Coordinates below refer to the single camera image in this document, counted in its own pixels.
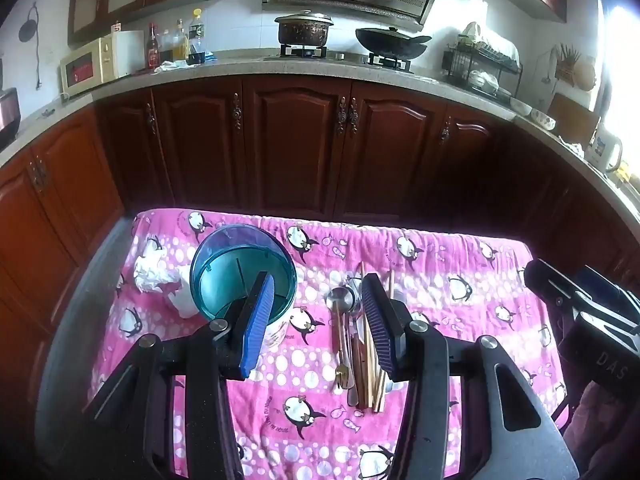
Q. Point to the red sauce bottle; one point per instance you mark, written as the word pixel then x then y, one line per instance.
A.
pixel 151 50

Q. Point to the purple rice cooker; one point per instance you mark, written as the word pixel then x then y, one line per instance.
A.
pixel 7 110

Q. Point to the white cloth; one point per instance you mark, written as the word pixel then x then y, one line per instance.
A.
pixel 170 65

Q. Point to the white electric kettle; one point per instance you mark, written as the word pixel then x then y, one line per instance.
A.
pixel 602 149

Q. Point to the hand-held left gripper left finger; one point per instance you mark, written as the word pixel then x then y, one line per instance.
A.
pixel 257 330

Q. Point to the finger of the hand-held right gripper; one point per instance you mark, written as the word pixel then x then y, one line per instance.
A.
pixel 555 285
pixel 602 285

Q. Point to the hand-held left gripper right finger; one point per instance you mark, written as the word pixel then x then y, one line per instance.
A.
pixel 377 325

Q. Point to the brown cooking pot with lid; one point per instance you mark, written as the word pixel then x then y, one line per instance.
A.
pixel 304 30

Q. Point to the pink penguin printed blanket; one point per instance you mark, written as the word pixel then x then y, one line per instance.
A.
pixel 450 320

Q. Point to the white utensil holder blue rim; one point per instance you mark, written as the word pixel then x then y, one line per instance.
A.
pixel 220 270

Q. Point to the wooden base cabinets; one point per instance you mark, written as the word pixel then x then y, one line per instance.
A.
pixel 300 150

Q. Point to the white plastic bag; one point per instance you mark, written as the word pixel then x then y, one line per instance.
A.
pixel 472 32

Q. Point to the person's right forearm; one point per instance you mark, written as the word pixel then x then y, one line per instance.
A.
pixel 605 425

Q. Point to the soy sauce bottle yellow cap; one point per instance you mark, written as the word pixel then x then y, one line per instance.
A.
pixel 197 40

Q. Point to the gas stove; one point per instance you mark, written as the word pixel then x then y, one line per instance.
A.
pixel 340 56

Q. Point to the light wooden chopstick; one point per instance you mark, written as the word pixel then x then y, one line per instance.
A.
pixel 370 385

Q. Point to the tan wooden chopstick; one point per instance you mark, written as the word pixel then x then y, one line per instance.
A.
pixel 380 395

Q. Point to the yellow oil bottle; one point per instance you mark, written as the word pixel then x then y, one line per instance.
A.
pixel 180 42

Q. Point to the wooden cutting board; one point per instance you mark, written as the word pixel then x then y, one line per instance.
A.
pixel 572 119

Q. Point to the steel spoon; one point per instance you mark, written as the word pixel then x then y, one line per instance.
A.
pixel 341 297
pixel 356 310

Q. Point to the black wok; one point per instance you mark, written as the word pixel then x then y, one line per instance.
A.
pixel 392 44

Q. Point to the crumpled white tissue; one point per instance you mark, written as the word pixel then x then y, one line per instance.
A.
pixel 150 270

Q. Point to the dark sauce bottle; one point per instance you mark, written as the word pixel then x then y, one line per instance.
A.
pixel 165 50

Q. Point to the wall chopstick holder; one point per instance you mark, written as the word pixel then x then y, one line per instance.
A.
pixel 567 62

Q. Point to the black dish rack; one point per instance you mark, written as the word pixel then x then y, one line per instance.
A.
pixel 482 67

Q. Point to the cream microwave oven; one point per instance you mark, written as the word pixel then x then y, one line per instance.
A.
pixel 85 67

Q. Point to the hanging metal ladle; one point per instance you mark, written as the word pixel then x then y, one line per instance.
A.
pixel 546 67

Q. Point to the white bowl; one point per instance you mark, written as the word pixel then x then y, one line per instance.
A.
pixel 520 106

